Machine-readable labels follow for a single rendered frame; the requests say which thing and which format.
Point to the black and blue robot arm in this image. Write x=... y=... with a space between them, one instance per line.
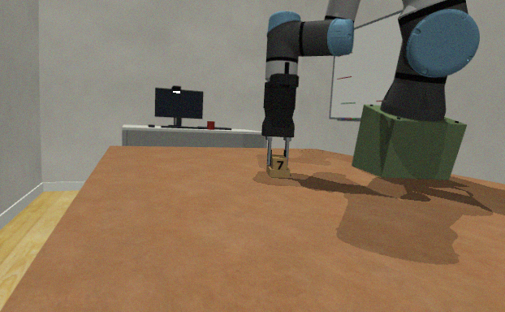
x=440 y=37

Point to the tan open-top tray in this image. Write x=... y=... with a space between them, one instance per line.
x=277 y=173

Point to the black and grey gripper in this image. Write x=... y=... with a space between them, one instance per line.
x=279 y=103

